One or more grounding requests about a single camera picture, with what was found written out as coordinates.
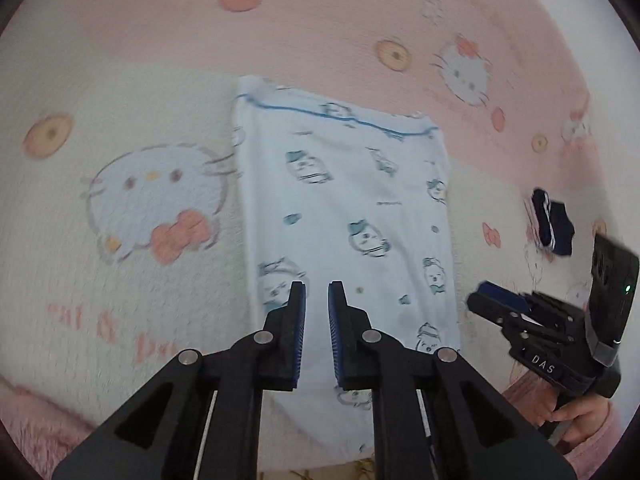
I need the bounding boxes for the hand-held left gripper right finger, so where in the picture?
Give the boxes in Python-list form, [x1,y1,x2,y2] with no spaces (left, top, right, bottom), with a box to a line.
[327,281,576,480]

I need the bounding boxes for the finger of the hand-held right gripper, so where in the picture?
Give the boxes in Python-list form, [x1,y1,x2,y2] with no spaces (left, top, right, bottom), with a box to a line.
[477,281,586,323]
[466,292,576,346]

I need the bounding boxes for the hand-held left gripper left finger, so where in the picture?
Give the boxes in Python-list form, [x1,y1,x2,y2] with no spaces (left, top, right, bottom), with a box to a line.
[51,281,307,480]

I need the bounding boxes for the white cat print pants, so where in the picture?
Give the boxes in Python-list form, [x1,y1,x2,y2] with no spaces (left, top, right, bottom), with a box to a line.
[231,75,462,461]

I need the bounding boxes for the person's right hand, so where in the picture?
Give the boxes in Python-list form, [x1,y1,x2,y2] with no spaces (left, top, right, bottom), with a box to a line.
[537,392,614,446]

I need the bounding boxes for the navy striped sock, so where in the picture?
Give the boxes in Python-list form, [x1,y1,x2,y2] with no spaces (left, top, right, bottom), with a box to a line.
[529,187,576,257]

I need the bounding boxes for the pink fluffy cloth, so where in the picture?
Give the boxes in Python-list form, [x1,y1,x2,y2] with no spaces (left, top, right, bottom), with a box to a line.
[0,377,98,466]

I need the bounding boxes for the pink cat printed blanket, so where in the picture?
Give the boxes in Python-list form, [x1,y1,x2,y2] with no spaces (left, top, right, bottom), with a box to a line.
[0,0,640,473]

